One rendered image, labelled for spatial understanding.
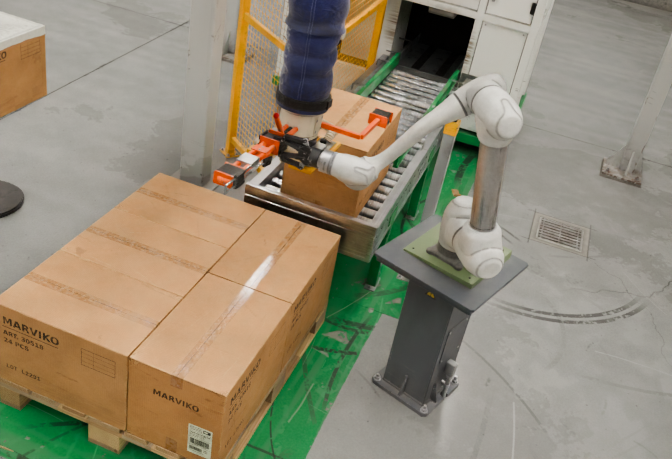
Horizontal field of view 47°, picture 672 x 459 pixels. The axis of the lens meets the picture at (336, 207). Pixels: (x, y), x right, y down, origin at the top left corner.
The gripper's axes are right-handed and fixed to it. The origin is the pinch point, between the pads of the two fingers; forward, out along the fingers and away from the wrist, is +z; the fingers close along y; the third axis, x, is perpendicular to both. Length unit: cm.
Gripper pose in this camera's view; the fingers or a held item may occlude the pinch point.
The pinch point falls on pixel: (272, 143)
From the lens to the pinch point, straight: 299.2
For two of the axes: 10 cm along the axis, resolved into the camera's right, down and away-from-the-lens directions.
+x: 3.5, -4.5, 8.3
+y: -1.6, 8.4, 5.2
